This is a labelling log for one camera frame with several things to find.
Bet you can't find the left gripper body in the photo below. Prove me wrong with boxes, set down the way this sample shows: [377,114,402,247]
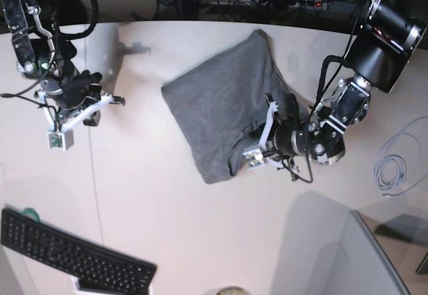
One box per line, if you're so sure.
[263,94,303,158]

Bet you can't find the black computer keyboard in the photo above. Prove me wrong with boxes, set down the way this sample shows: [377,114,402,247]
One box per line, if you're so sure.
[1,208,157,294]

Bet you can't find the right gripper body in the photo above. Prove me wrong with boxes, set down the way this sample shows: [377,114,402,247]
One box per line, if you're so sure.
[55,70,102,110]

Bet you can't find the green tape roll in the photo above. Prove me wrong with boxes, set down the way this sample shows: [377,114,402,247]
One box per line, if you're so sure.
[21,208,40,223]

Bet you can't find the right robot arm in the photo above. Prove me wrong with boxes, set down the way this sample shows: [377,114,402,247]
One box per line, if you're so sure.
[1,0,102,130]

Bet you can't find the grey t-shirt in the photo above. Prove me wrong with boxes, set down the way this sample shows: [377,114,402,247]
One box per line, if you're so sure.
[161,29,292,184]

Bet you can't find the round tan object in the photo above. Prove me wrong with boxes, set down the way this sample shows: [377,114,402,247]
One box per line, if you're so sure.
[215,286,249,295]

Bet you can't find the coiled white cable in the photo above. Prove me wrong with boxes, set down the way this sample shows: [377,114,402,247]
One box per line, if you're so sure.
[372,116,428,197]

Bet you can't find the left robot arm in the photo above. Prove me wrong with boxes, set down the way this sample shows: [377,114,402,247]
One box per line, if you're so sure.
[263,0,427,181]

